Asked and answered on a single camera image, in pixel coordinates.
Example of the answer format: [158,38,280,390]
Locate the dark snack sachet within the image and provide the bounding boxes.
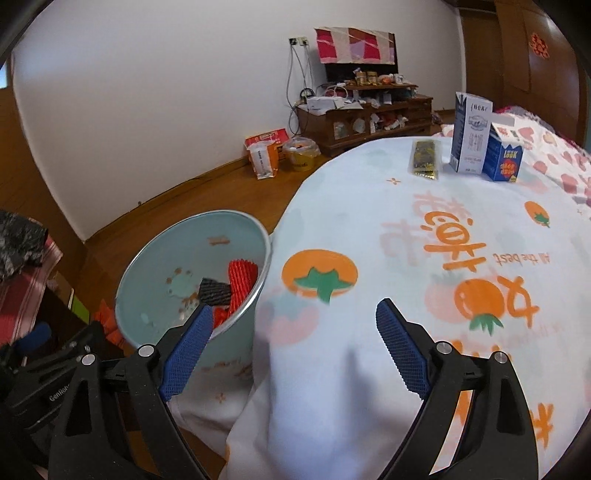
[410,139,441,180]

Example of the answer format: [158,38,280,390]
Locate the red net bag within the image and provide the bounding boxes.
[213,259,259,328]

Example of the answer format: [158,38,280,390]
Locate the dark wooden wardrobe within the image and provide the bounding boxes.
[453,1,590,146]

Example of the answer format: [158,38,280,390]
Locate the blue look drink carton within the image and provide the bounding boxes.
[483,123,525,183]

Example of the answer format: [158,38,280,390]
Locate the white orange-print tablecloth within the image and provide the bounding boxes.
[169,139,590,479]

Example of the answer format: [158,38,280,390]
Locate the wall socket with cables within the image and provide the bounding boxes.
[284,36,315,136]

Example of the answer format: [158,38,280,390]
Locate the black foam net bundle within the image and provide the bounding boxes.
[197,278,232,307]

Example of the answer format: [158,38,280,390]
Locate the white blue milk carton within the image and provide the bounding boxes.
[450,92,493,175]

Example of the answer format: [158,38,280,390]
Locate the yellow bucket in plastic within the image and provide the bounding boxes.
[283,136,321,171]

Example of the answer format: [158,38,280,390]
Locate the white orange snack bag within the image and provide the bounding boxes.
[246,140,279,180]

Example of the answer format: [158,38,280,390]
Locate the red striped cloth pile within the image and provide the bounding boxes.
[0,237,63,344]

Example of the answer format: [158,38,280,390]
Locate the black patterned garment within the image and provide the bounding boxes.
[0,210,49,283]

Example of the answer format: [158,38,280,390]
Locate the heart print white quilt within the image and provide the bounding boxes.
[456,107,590,218]

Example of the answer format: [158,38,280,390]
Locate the wooden tv cabinet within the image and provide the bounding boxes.
[297,85,433,156]

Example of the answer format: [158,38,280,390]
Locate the red cardboard box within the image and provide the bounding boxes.
[245,128,290,160]

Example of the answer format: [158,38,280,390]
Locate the red pink patchwork cloth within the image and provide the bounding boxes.
[315,27,397,65]

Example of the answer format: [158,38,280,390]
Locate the light blue trash bin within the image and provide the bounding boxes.
[114,209,273,370]

